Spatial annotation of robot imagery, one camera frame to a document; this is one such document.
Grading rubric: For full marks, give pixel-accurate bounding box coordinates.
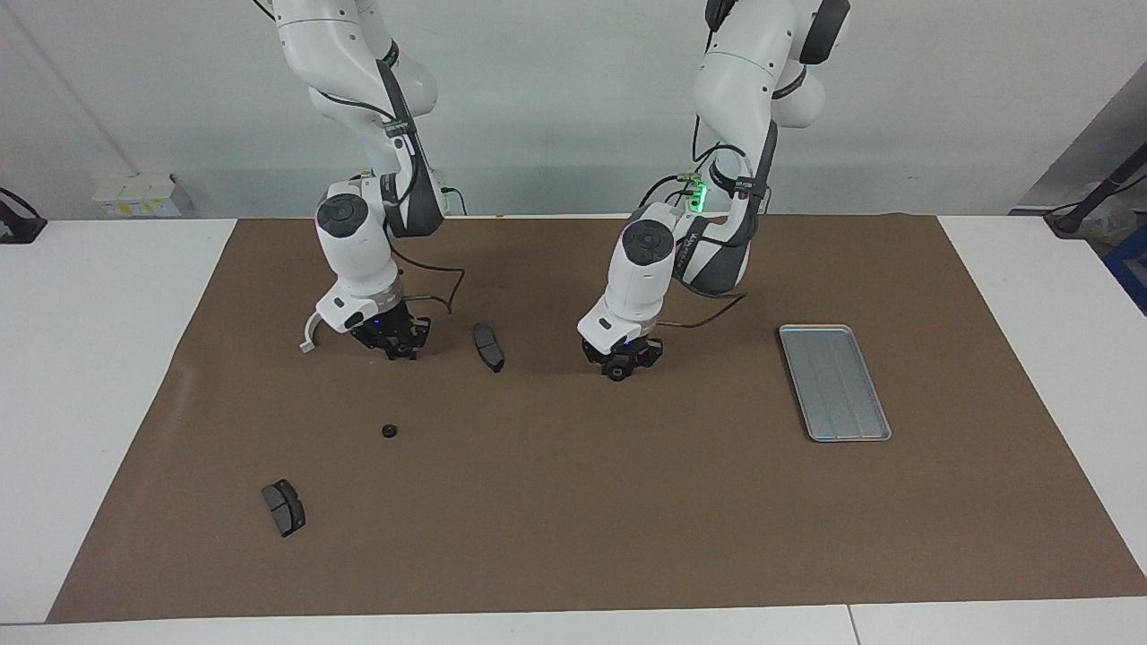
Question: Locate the short grey brake pad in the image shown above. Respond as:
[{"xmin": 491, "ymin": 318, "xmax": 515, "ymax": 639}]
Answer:
[{"xmin": 261, "ymin": 479, "xmax": 306, "ymax": 538}]

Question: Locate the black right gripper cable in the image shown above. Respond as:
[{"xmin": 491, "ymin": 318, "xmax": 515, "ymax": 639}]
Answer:
[{"xmin": 305, "ymin": 85, "xmax": 466, "ymax": 316}]

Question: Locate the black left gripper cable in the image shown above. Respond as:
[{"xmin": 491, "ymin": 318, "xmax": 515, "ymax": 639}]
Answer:
[{"xmin": 641, "ymin": 112, "xmax": 773, "ymax": 330}]

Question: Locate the silver metal tray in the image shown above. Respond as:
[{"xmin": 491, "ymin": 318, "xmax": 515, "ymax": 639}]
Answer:
[{"xmin": 778, "ymin": 324, "xmax": 893, "ymax": 443}]

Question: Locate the black stand foot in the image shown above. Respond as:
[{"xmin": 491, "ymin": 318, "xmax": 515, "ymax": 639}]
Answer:
[{"xmin": 0, "ymin": 186, "xmax": 48, "ymax": 245}]

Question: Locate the white wall box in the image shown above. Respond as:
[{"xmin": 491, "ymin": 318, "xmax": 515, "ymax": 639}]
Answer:
[{"xmin": 92, "ymin": 173, "xmax": 194, "ymax": 219}]

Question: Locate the black tripod stand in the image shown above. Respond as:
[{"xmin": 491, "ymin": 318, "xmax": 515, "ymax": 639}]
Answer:
[{"xmin": 1044, "ymin": 161, "xmax": 1147, "ymax": 239}]

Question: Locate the black left base cable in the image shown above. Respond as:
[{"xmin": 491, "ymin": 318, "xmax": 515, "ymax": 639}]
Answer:
[{"xmin": 638, "ymin": 173, "xmax": 695, "ymax": 214}]

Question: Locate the long grey brake pad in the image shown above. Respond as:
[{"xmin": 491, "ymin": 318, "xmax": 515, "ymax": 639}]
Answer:
[{"xmin": 472, "ymin": 322, "xmax": 505, "ymax": 374}]

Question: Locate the brown table mat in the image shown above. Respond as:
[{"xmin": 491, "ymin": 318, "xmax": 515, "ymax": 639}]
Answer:
[{"xmin": 47, "ymin": 213, "xmax": 1147, "ymax": 624}]

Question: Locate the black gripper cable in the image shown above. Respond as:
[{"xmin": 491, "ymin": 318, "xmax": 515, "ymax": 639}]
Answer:
[
  {"xmin": 641, "ymin": 112, "xmax": 773, "ymax": 330},
  {"xmin": 305, "ymin": 85, "xmax": 466, "ymax": 316}
]

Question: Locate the blue crate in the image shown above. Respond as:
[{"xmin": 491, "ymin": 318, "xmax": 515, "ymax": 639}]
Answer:
[{"xmin": 1102, "ymin": 224, "xmax": 1147, "ymax": 316}]

